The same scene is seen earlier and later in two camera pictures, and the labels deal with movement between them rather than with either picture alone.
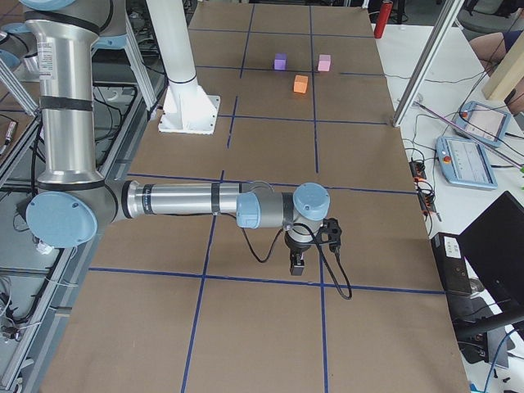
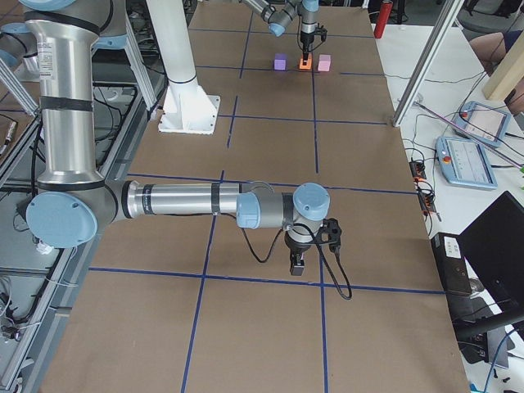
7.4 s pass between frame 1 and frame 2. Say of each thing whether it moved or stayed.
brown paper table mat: stayed
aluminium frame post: stayed
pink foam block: stayed
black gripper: moved
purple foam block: stayed
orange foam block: moved
